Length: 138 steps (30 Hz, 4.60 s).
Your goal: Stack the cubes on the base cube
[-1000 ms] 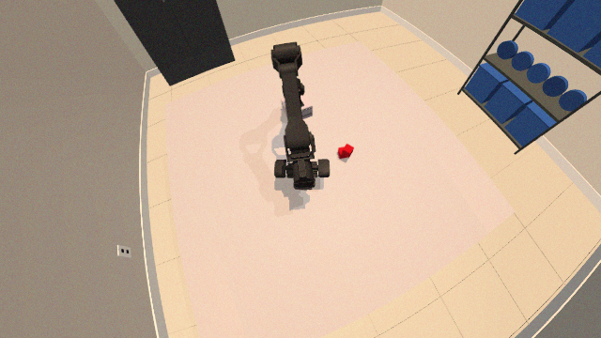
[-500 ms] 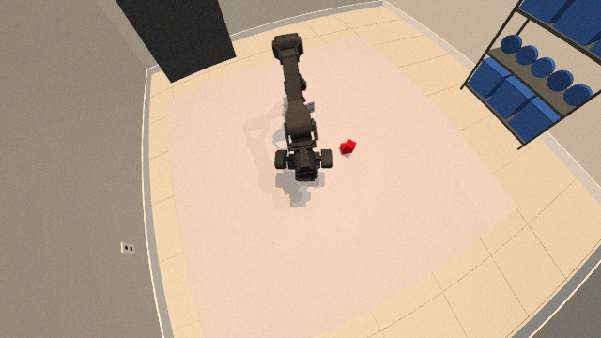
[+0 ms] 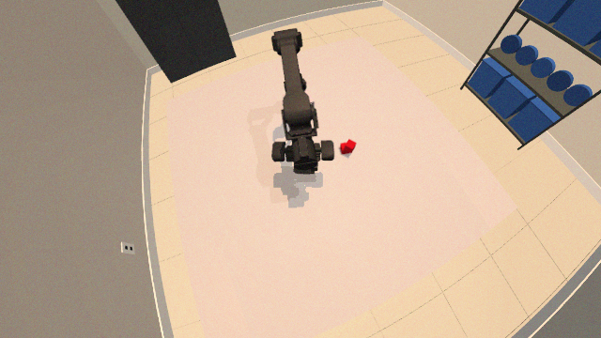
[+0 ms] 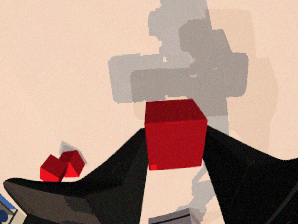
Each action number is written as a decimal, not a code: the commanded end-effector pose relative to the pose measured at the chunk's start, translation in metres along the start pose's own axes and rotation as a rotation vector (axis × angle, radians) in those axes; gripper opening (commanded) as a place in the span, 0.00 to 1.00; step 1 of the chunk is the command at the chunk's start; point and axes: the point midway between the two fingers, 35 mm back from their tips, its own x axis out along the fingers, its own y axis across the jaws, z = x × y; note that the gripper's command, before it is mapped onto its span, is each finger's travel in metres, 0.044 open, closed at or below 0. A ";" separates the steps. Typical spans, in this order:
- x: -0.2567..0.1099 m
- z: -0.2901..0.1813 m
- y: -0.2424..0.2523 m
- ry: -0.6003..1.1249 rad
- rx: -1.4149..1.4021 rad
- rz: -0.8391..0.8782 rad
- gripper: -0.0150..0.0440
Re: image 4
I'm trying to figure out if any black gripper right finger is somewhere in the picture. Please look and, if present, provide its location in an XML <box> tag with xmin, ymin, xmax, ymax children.
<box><xmin>204</xmin><ymin>125</ymin><xmax>298</xmax><ymax>224</ymax></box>

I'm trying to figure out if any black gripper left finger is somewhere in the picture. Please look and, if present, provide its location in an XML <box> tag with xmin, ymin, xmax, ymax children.
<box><xmin>3</xmin><ymin>128</ymin><xmax>148</xmax><ymax>224</ymax></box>

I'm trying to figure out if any red cube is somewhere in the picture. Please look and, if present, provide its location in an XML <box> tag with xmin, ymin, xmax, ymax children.
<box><xmin>40</xmin><ymin>155</ymin><xmax>68</xmax><ymax>183</ymax></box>
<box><xmin>144</xmin><ymin>99</ymin><xmax>208</xmax><ymax>171</ymax></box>
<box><xmin>59</xmin><ymin>151</ymin><xmax>85</xmax><ymax>179</ymax></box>

